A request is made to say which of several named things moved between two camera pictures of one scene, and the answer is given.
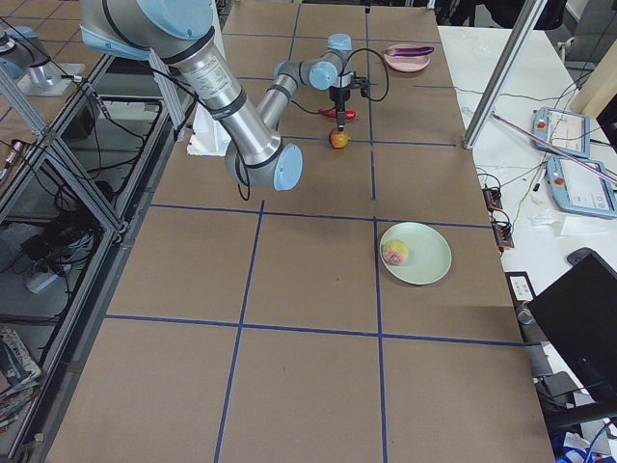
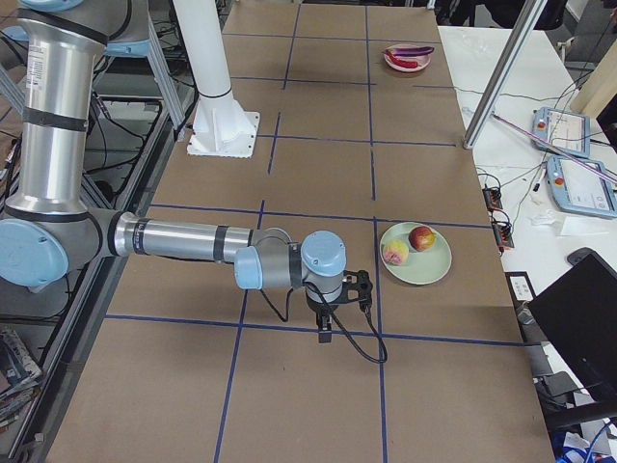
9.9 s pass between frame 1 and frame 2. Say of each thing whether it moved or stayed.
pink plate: stayed
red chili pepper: moved
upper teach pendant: stayed
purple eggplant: stayed
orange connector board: stayed
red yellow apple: moved
